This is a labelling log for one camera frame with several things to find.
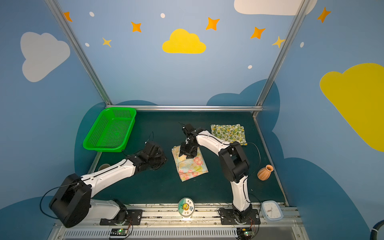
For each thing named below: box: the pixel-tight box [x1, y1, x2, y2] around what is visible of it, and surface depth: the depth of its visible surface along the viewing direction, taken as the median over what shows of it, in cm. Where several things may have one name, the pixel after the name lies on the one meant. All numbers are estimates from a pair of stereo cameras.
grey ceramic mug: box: [98, 163, 111, 171], surface depth 89 cm
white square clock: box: [261, 200, 283, 222], surface depth 76 cm
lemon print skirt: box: [210, 123, 248, 146], surface depth 110 cm
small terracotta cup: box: [257, 164, 274, 181], surface depth 83 cm
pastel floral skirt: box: [171, 145, 209, 182], surface depth 92 cm
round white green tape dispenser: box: [178, 197, 195, 219], surface depth 72 cm
